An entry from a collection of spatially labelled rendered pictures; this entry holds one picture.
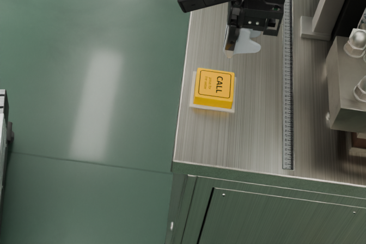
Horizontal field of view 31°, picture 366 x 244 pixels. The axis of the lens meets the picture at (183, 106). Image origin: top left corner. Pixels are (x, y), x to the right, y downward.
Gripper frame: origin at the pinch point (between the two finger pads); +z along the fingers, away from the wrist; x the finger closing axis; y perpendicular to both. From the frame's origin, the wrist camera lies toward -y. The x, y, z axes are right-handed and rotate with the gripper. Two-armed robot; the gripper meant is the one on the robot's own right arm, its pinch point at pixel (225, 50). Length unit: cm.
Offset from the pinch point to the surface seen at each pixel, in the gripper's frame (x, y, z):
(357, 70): -1.9, 22.3, -1.1
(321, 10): 17.4, 18.5, 4.6
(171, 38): 95, -11, 101
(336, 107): -8.7, 18.9, 1.0
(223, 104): -3.7, 1.2, 10.3
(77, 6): 105, -48, 101
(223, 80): 0.9, 0.7, 9.0
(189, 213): -16.1, -2.2, 29.5
